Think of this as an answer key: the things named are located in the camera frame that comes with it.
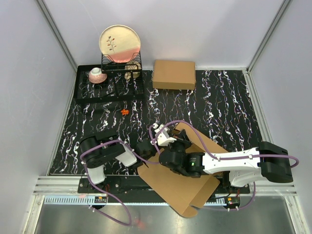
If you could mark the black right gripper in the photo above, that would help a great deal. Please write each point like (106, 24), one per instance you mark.
(181, 139)

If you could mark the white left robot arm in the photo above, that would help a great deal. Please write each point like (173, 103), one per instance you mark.
(103, 147)

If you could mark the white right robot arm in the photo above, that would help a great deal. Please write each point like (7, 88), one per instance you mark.
(266, 162)

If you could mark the closed brown cardboard box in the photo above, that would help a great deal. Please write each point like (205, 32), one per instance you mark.
(174, 75)

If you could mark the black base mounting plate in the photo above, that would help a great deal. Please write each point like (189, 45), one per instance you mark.
(132, 189)

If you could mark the small orange flower toy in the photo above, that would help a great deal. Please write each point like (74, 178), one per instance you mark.
(125, 112)

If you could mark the beige cup in rack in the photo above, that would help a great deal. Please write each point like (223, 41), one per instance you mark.
(133, 68)

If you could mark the pink ceramic bowl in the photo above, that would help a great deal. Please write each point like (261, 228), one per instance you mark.
(96, 76)

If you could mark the beige and pink plate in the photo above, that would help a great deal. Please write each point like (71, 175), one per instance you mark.
(119, 43)

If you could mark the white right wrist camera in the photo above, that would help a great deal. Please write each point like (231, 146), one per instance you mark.
(163, 139)

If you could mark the black wire tray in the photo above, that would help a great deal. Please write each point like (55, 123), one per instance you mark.
(114, 88)

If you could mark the black wire plate rack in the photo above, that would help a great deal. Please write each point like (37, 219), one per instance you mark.
(109, 66)

